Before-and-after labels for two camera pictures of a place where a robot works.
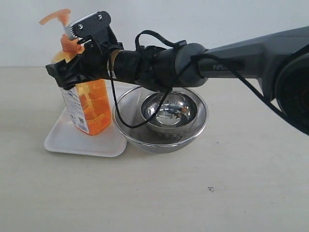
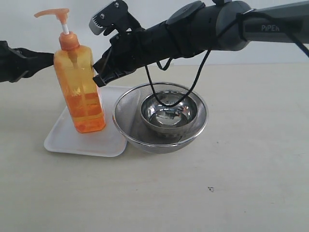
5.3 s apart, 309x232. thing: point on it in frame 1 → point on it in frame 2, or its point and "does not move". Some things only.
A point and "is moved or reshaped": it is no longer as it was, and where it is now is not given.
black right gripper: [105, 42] → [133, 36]
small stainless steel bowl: [176, 112] does not move
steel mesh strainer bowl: [141, 138] does not move
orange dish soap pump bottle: [90, 102] is moved or reshaped
